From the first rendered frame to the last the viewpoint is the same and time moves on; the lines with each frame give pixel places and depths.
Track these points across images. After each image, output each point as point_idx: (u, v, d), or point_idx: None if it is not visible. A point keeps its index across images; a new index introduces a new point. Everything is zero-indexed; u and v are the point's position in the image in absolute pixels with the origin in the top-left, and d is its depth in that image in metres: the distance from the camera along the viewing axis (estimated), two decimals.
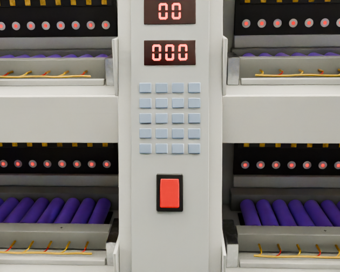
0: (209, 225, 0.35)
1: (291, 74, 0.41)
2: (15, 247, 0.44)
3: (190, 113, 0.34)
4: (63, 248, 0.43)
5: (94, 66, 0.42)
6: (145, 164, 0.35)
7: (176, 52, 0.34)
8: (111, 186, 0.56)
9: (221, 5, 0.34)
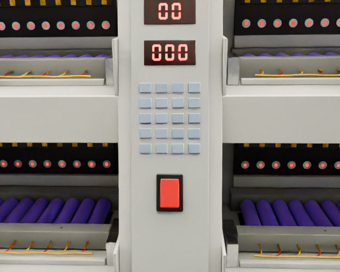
0: (209, 225, 0.35)
1: (291, 74, 0.41)
2: (15, 247, 0.44)
3: (190, 113, 0.34)
4: (63, 248, 0.43)
5: (94, 66, 0.42)
6: (145, 164, 0.35)
7: (176, 52, 0.34)
8: (111, 186, 0.56)
9: (221, 5, 0.34)
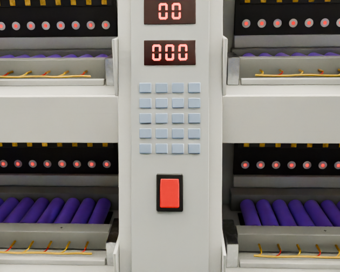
0: (209, 225, 0.35)
1: (291, 74, 0.41)
2: (15, 247, 0.44)
3: (190, 113, 0.34)
4: (63, 248, 0.43)
5: (94, 66, 0.42)
6: (145, 164, 0.35)
7: (176, 52, 0.34)
8: (111, 186, 0.56)
9: (221, 5, 0.34)
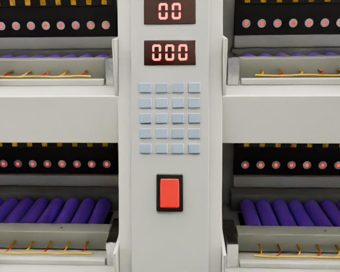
0: (209, 225, 0.35)
1: (291, 74, 0.41)
2: (15, 247, 0.44)
3: (190, 113, 0.34)
4: (63, 248, 0.43)
5: (94, 66, 0.42)
6: (145, 164, 0.35)
7: (176, 52, 0.34)
8: (111, 186, 0.56)
9: (221, 5, 0.34)
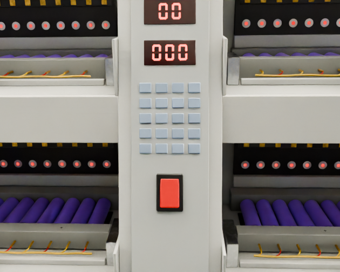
0: (209, 225, 0.35)
1: (291, 74, 0.41)
2: (15, 247, 0.44)
3: (190, 113, 0.34)
4: (63, 248, 0.43)
5: (94, 66, 0.42)
6: (145, 164, 0.35)
7: (176, 52, 0.34)
8: (111, 186, 0.56)
9: (221, 5, 0.34)
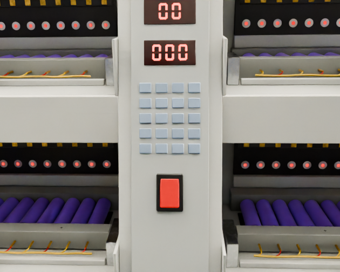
0: (209, 225, 0.35)
1: (291, 74, 0.41)
2: (15, 247, 0.44)
3: (190, 113, 0.34)
4: (63, 248, 0.43)
5: (94, 66, 0.42)
6: (145, 164, 0.35)
7: (176, 52, 0.34)
8: (111, 186, 0.56)
9: (221, 5, 0.34)
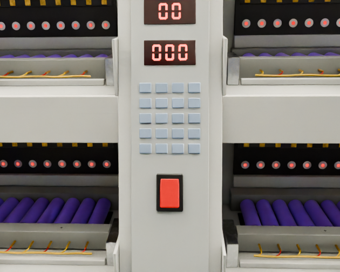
0: (209, 225, 0.35)
1: (291, 74, 0.41)
2: (15, 247, 0.44)
3: (190, 113, 0.34)
4: (63, 248, 0.43)
5: (94, 66, 0.42)
6: (145, 164, 0.35)
7: (176, 52, 0.34)
8: (111, 186, 0.56)
9: (221, 5, 0.34)
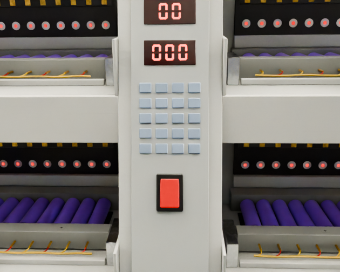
0: (209, 225, 0.35)
1: (291, 74, 0.41)
2: (15, 247, 0.44)
3: (190, 113, 0.34)
4: (63, 248, 0.43)
5: (94, 66, 0.42)
6: (145, 164, 0.35)
7: (176, 52, 0.34)
8: (111, 186, 0.56)
9: (221, 5, 0.34)
